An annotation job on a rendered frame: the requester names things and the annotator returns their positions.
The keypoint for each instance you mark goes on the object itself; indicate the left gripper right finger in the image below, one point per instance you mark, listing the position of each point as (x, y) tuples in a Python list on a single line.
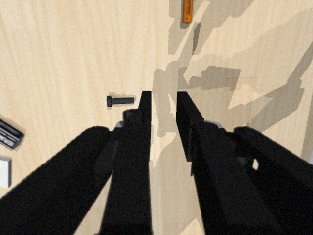
[(233, 201)]

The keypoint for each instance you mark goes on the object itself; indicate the black eraser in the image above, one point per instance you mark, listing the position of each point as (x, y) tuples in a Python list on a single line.
[(9, 136)]

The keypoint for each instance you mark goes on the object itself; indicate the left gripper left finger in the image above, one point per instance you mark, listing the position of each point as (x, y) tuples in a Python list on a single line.
[(55, 198)]

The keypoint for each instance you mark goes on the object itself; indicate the orange battery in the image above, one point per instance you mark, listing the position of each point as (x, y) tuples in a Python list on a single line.
[(187, 11)]

